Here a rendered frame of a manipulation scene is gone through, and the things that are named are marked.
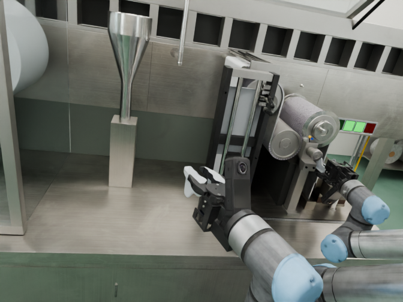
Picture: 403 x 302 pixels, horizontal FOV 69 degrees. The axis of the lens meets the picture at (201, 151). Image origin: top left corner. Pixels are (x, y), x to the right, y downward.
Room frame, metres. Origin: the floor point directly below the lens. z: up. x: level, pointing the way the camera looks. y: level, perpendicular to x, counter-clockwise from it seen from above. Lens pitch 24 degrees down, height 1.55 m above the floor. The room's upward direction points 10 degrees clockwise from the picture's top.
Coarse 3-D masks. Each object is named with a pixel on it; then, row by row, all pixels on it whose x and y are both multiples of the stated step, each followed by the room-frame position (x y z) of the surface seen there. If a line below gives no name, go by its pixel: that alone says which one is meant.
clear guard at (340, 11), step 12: (276, 0) 1.37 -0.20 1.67; (288, 0) 1.37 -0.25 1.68; (300, 0) 1.36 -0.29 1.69; (312, 0) 1.36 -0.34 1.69; (324, 0) 1.36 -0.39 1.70; (336, 0) 1.36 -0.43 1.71; (348, 0) 1.36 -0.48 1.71; (360, 0) 1.36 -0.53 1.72; (336, 12) 1.42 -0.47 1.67; (348, 12) 1.42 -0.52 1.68
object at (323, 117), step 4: (320, 116) 1.05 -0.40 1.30; (324, 116) 1.05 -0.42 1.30; (328, 116) 1.05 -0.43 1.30; (312, 120) 1.04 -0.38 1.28; (316, 120) 1.05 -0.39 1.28; (328, 120) 1.06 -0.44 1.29; (332, 120) 1.06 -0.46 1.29; (312, 124) 1.04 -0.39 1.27; (332, 124) 1.06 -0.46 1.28; (308, 128) 1.04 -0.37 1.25; (308, 132) 1.04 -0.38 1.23; (332, 136) 1.06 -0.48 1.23; (312, 140) 1.05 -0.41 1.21; (316, 140) 1.05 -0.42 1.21; (324, 140) 1.06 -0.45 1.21
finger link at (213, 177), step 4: (200, 168) 0.62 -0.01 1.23; (204, 168) 0.60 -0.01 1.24; (208, 168) 0.60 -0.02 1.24; (204, 172) 0.60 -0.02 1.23; (208, 172) 0.59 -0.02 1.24; (212, 172) 0.59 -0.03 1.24; (208, 176) 0.58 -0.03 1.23; (212, 176) 0.57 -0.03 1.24; (216, 176) 0.57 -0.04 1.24; (220, 176) 0.58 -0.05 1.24; (208, 180) 0.60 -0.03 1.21; (212, 180) 0.56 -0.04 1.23; (216, 180) 0.55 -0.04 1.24; (220, 180) 0.56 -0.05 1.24; (224, 180) 0.56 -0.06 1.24
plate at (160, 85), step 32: (96, 32) 1.21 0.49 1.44; (96, 64) 1.21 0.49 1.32; (160, 64) 1.26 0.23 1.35; (192, 64) 1.28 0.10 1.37; (224, 64) 1.31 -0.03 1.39; (288, 64) 1.37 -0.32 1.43; (96, 96) 1.21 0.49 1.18; (160, 96) 1.26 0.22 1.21; (192, 96) 1.29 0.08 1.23; (320, 96) 1.41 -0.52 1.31; (352, 96) 1.45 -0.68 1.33; (384, 96) 1.48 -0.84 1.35; (384, 128) 1.50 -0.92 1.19
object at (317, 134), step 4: (324, 120) 1.05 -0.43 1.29; (316, 124) 1.04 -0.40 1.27; (320, 124) 1.03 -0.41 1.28; (324, 124) 1.03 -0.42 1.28; (328, 124) 1.04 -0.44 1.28; (312, 128) 1.04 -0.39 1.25; (316, 128) 1.03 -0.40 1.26; (324, 128) 1.04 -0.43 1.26; (328, 128) 1.04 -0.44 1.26; (332, 128) 1.04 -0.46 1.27; (312, 132) 1.04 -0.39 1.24; (316, 132) 1.03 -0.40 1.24; (320, 132) 1.04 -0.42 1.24; (328, 132) 1.04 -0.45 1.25; (332, 132) 1.04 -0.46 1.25; (316, 136) 1.03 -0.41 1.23; (320, 136) 1.03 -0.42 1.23; (324, 136) 1.04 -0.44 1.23; (328, 136) 1.04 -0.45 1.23; (320, 140) 1.03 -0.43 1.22
